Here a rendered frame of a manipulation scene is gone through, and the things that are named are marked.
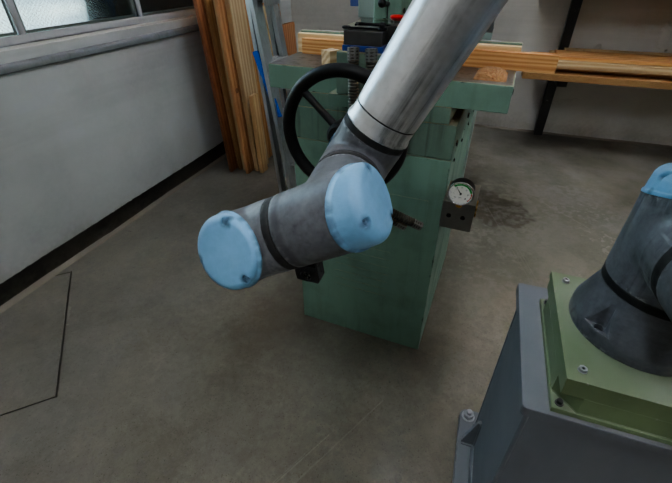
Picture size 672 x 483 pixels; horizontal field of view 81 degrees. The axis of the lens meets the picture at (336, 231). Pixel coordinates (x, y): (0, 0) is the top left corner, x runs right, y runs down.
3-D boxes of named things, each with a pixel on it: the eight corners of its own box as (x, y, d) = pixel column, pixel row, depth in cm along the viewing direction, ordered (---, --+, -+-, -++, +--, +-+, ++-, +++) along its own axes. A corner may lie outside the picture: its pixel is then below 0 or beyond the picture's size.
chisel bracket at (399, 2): (372, 26, 99) (374, -14, 94) (388, 19, 110) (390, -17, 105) (401, 27, 97) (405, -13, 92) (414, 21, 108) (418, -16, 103)
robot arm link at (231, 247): (273, 284, 42) (204, 303, 46) (321, 255, 53) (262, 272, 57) (242, 200, 41) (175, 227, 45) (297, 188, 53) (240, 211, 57)
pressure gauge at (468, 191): (444, 209, 98) (449, 180, 94) (446, 202, 101) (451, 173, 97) (470, 214, 96) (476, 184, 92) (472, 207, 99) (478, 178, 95)
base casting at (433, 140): (291, 136, 112) (289, 104, 107) (359, 87, 156) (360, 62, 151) (452, 161, 98) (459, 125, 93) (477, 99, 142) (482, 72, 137)
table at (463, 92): (249, 96, 99) (246, 71, 96) (303, 70, 122) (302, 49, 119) (506, 128, 80) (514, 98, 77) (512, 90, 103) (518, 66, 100)
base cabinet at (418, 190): (302, 315, 151) (289, 137, 111) (354, 235, 196) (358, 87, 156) (418, 351, 137) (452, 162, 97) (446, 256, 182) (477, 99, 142)
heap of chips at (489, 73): (473, 79, 89) (474, 70, 88) (477, 70, 96) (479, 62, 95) (506, 82, 87) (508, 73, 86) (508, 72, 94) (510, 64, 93)
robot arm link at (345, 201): (371, 137, 45) (282, 173, 50) (353, 182, 36) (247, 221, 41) (402, 204, 49) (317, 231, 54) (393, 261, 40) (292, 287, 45)
